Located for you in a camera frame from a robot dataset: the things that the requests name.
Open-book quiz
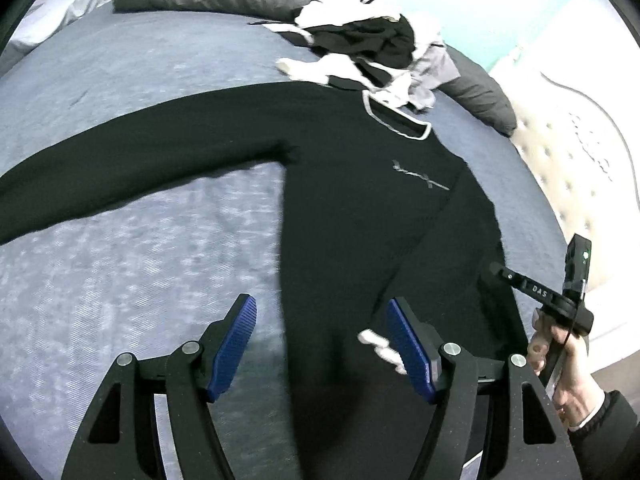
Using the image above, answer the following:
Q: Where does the white tufted headboard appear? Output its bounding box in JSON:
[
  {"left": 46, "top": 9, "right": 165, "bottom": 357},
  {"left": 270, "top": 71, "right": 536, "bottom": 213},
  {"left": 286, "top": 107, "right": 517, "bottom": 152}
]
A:
[{"left": 487, "top": 45, "right": 620, "bottom": 302}]

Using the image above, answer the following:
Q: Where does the white and black garment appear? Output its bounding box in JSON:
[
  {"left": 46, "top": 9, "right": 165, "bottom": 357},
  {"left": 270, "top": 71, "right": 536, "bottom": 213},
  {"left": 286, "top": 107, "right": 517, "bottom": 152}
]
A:
[{"left": 262, "top": 0, "right": 442, "bottom": 109}]

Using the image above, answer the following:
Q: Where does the person's right hand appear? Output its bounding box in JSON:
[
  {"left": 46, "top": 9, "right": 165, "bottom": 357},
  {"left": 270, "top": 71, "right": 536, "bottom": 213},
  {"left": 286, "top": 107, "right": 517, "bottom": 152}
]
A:
[{"left": 527, "top": 307, "right": 608, "bottom": 431}]

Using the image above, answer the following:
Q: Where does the person's right forearm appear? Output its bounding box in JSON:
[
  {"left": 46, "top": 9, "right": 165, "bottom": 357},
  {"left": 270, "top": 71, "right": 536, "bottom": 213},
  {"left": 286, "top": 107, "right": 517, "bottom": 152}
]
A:
[{"left": 567, "top": 390, "right": 640, "bottom": 480}]

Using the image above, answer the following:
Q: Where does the black sweater with white trim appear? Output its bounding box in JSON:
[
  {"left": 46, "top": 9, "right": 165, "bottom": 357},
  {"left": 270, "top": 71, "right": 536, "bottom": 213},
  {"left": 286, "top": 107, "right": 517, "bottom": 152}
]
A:
[{"left": 0, "top": 82, "right": 532, "bottom": 480}]

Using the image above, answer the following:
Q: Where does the pale lilac pillow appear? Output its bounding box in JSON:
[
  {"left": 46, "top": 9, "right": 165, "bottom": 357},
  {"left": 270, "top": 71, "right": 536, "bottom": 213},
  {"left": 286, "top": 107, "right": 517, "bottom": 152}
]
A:
[{"left": 7, "top": 0, "right": 114, "bottom": 59}]

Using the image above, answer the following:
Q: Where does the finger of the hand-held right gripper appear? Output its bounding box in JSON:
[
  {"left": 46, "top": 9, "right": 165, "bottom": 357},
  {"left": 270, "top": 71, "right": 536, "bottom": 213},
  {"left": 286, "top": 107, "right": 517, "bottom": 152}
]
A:
[{"left": 481, "top": 261, "right": 525, "bottom": 292}]

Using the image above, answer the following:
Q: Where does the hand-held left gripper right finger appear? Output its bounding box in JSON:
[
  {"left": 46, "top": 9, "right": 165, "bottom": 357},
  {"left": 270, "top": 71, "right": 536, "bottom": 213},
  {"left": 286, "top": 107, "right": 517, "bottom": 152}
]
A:
[{"left": 387, "top": 296, "right": 576, "bottom": 480}]

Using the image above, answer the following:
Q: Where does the light grey garment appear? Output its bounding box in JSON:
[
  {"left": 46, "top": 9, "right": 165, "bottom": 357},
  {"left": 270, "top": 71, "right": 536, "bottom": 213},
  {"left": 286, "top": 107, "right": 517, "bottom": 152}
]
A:
[{"left": 400, "top": 35, "right": 462, "bottom": 112}]

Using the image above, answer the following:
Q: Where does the blue bed cover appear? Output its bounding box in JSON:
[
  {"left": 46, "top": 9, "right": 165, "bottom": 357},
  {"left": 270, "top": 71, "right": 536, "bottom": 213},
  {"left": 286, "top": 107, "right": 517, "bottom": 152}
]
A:
[{"left": 0, "top": 0, "right": 576, "bottom": 480}]

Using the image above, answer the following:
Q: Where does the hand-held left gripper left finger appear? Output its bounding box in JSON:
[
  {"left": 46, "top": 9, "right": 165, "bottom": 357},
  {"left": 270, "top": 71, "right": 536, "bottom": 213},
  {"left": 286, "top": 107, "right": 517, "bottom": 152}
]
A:
[{"left": 60, "top": 294, "right": 258, "bottom": 480}]

